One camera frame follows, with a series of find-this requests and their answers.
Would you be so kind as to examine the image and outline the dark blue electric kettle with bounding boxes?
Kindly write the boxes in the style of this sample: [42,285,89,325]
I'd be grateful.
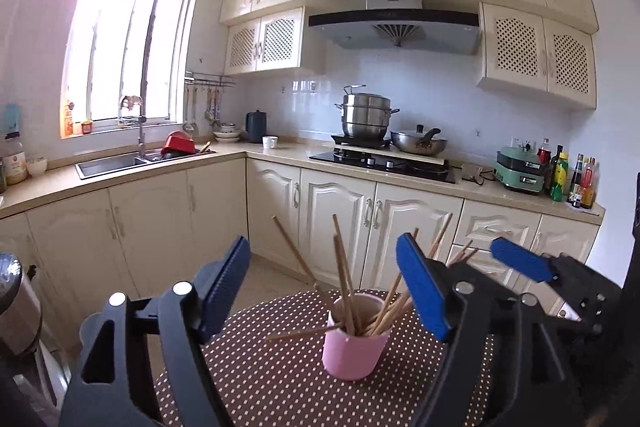
[245,110,267,143]

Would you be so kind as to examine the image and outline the stainless steel sink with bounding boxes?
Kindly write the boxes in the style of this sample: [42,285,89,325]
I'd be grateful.
[75,150,215,180]

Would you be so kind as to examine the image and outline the red capped sauce bottle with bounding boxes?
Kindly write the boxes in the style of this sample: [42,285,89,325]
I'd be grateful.
[580,157,597,209]

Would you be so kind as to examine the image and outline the dark sauce bottle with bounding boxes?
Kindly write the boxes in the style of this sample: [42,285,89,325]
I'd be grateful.
[567,154,584,208]

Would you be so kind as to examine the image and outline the orange bottle on windowsill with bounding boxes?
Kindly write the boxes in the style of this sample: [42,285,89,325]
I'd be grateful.
[61,100,74,138]

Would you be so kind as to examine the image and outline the pink cylindrical utensil cup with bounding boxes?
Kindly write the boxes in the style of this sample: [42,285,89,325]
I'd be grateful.
[322,293,390,381]

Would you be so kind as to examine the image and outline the red bowl by sink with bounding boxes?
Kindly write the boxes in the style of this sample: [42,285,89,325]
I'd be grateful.
[160,130,196,156]

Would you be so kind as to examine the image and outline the black gas stove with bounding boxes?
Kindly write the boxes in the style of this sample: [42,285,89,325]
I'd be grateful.
[309,135,456,184]

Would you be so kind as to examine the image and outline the brown polka dot tablecloth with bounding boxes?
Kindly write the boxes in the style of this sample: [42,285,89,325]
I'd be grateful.
[152,288,497,427]

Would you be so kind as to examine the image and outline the cream lower kitchen cabinets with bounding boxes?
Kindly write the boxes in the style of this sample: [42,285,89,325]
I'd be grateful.
[1,145,605,348]

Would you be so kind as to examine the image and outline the small white bowl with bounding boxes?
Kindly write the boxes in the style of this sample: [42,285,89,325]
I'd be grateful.
[26,157,48,178]

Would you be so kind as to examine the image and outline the kitchen window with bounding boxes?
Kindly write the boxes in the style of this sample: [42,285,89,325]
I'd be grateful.
[60,0,194,139]

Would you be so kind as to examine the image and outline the steel wok with lid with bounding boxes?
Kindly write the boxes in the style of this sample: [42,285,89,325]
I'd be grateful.
[390,124,448,157]

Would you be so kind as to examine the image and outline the glass jar with label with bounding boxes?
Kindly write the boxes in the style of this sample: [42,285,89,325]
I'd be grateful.
[2,131,28,185]

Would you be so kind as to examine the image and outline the black range hood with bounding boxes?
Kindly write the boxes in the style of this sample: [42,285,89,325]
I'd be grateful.
[308,0,480,55]

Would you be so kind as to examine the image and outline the steel sink faucet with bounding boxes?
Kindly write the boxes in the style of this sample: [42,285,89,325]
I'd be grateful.
[119,95,146,160]

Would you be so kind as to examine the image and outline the green electric cooker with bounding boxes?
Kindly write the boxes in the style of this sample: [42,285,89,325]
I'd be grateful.
[495,146,544,194]

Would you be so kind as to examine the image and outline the green bottle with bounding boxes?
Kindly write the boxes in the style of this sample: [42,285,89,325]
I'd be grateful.
[550,152,568,202]

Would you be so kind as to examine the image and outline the hanging utensil rack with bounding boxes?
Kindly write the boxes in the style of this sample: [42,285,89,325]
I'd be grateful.
[182,70,235,135]

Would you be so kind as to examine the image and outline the white mug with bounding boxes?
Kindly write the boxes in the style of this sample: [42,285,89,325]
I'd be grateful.
[262,135,279,150]

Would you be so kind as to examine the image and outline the stacked white plates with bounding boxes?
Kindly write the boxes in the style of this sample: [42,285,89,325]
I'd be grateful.
[213,124,242,143]

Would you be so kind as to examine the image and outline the stainless steel steamer pot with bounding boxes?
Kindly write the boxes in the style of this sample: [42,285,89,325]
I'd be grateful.
[335,84,400,141]

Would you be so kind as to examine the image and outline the wooden chopstick in cup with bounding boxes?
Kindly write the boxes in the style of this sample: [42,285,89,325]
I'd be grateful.
[364,213,452,336]
[334,236,356,336]
[368,273,413,336]
[265,323,343,343]
[332,215,361,336]
[271,216,333,311]

